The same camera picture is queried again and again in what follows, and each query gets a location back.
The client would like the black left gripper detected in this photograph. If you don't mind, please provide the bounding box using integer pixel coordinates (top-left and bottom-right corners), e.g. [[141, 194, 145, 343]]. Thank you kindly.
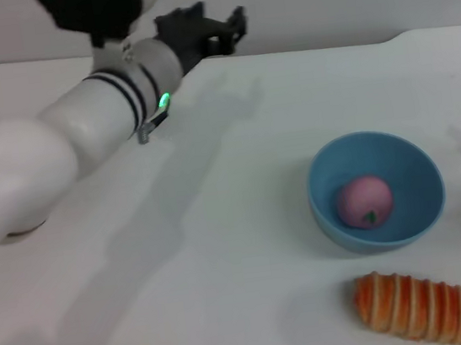
[[153, 0, 254, 78]]

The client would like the blue bowl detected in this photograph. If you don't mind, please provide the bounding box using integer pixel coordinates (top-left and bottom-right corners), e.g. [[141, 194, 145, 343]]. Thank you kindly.
[[300, 121, 453, 262]]

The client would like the pink toy peach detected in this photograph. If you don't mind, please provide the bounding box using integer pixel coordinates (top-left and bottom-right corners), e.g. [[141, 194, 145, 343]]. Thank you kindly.
[[333, 172, 397, 234]]

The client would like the orange striped toy bread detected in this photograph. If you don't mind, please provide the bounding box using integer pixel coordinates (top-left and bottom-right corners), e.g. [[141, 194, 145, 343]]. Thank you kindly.
[[350, 260, 461, 345]]

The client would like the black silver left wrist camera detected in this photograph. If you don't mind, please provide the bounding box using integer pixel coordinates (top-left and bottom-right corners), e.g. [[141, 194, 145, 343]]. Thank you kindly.
[[35, 0, 169, 52]]

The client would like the left wrist connector cable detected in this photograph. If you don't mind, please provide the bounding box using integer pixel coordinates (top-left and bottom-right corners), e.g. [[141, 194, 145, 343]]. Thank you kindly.
[[133, 107, 173, 145]]

